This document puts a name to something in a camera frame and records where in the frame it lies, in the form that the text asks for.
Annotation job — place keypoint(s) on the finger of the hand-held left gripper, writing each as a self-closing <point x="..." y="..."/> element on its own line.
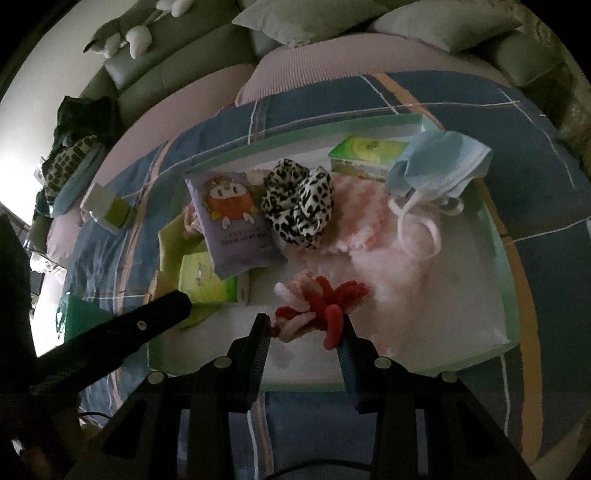
<point x="138" y="323"/>

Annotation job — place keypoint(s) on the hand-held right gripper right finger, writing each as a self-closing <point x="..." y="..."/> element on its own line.
<point x="351" y="374"/>

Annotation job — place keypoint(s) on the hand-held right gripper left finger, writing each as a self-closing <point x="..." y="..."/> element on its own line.
<point x="254" y="364"/>

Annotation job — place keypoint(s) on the green tissue pack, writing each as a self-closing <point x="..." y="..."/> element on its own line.
<point x="364" y="152"/>
<point x="203" y="281"/>

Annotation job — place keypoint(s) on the pink fluffy cloth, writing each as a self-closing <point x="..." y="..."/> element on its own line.
<point x="378" y="267"/>

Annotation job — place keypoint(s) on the pale pink scrunchie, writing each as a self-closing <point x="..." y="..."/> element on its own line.
<point x="191" y="221"/>

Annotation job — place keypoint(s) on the purple tissue pack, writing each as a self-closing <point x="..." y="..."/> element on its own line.
<point x="235" y="230"/>

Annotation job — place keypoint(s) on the mint green tray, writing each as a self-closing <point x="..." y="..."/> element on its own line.
<point x="461" y="286"/>

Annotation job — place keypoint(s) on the leopard print scrunchie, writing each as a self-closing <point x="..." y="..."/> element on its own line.
<point x="300" y="207"/>

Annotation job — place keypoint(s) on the blue face mask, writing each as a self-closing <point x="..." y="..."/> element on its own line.
<point x="438" y="166"/>

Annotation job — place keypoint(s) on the teal plastic toy box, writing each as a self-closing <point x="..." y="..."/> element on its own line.
<point x="83" y="318"/>

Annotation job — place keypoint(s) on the pink sofa seat cover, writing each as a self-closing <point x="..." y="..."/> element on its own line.
<point x="346" y="60"/>
<point x="60" y="240"/>
<point x="184" y="101"/>

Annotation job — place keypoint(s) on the dark clothes pile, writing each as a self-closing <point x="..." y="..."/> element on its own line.
<point x="87" y="120"/>

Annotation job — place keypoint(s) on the green sofa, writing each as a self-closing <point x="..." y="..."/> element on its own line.
<point x="161" y="69"/>

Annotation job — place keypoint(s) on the blue plaid blanket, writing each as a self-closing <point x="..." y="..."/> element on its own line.
<point x="323" y="97"/>

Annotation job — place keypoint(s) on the grey and white plush toy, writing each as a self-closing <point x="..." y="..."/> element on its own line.
<point x="124" y="32"/>

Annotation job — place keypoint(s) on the pale green pillow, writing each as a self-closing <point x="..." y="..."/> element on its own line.
<point x="304" y="18"/>
<point x="448" y="27"/>

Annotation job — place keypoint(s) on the patterned curtain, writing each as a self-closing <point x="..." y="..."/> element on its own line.
<point x="563" y="92"/>

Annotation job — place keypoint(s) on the small green pillow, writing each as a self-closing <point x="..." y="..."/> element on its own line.
<point x="526" y="60"/>

